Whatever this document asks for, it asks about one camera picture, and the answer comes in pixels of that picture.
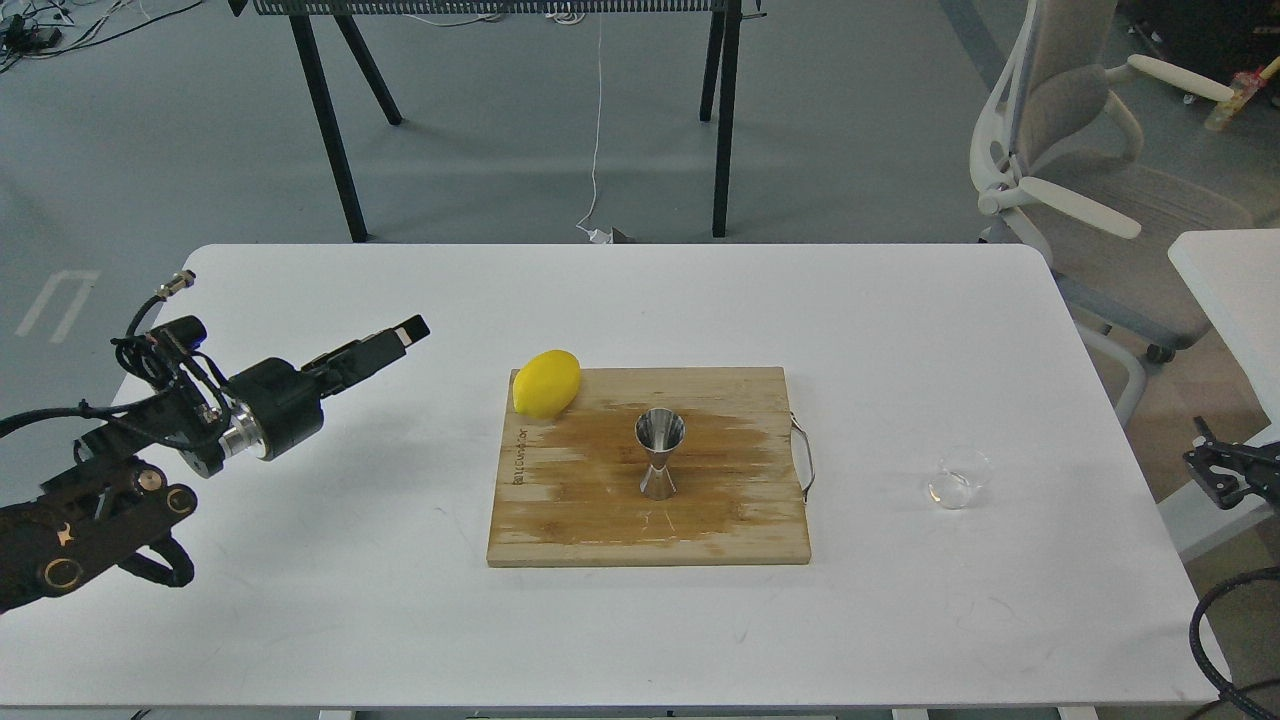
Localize black floor cables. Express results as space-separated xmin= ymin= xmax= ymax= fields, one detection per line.
xmin=0 ymin=0 xmax=206 ymax=70

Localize wooden cutting board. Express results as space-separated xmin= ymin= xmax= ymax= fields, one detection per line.
xmin=486 ymin=366 xmax=812 ymax=568

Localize steel double jigger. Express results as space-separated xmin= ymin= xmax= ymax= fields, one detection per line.
xmin=635 ymin=407 xmax=686 ymax=501

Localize grey office chair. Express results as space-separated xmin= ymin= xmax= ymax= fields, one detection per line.
xmin=969 ymin=1 xmax=1256 ymax=424

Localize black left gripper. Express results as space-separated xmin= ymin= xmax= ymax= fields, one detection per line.
xmin=219 ymin=315 xmax=431 ymax=461

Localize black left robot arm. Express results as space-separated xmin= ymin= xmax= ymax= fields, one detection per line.
xmin=1 ymin=270 xmax=430 ymax=611

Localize black metal frame table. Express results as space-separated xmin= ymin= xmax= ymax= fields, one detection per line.
xmin=227 ymin=1 xmax=764 ymax=243

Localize yellow lemon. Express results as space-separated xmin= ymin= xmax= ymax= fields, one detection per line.
xmin=511 ymin=348 xmax=581 ymax=420

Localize white hanging cable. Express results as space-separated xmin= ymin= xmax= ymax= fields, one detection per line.
xmin=575 ymin=10 xmax=613 ymax=243

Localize small clear glass cup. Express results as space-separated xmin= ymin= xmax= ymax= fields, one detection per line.
xmin=925 ymin=445 xmax=995 ymax=510

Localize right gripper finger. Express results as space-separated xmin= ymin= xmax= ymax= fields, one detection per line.
xmin=1181 ymin=416 xmax=1279 ymax=511

